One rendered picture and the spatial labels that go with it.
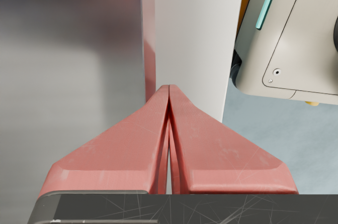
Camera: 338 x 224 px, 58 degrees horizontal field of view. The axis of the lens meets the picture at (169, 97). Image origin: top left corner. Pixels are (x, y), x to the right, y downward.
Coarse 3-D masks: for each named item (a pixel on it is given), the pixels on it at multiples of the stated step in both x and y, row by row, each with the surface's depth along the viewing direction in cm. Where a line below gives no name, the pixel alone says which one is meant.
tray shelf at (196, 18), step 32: (160, 0) 13; (192, 0) 13; (224, 0) 13; (160, 32) 14; (192, 32) 14; (224, 32) 14; (160, 64) 15; (192, 64) 15; (224, 64) 15; (192, 96) 16; (224, 96) 16
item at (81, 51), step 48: (0, 0) 12; (48, 0) 12; (96, 0) 13; (144, 0) 10; (0, 48) 13; (48, 48) 14; (96, 48) 14; (144, 48) 10; (0, 96) 15; (48, 96) 15; (96, 96) 15; (144, 96) 14; (0, 144) 16; (48, 144) 17; (0, 192) 18
